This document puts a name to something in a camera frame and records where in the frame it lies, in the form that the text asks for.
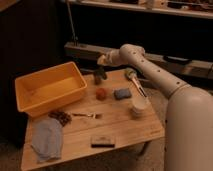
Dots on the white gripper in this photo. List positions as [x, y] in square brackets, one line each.
[109, 59]

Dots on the green pepper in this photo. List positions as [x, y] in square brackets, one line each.
[102, 73]

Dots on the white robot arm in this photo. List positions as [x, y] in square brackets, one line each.
[189, 114]

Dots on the dark metal cup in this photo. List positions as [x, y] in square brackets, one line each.
[97, 79]

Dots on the red-orange block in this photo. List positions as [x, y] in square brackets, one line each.
[101, 94]

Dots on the green-headed dish brush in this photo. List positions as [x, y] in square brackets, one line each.
[131, 74]

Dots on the blue sponge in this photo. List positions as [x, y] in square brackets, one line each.
[122, 93]

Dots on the wooden table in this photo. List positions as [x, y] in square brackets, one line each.
[116, 122]

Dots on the metal fork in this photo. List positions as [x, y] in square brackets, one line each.
[95, 116]

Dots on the brown grape bunch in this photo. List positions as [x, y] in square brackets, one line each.
[61, 116]

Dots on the yellow plastic bin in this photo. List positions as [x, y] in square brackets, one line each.
[49, 89]

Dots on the dark rectangular eraser block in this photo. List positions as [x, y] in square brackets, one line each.
[98, 141]

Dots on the blue-grey cloth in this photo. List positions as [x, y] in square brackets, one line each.
[47, 140]

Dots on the grey lower shelf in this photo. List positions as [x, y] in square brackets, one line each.
[194, 68]

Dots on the upper shelf with items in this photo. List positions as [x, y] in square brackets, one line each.
[154, 6]

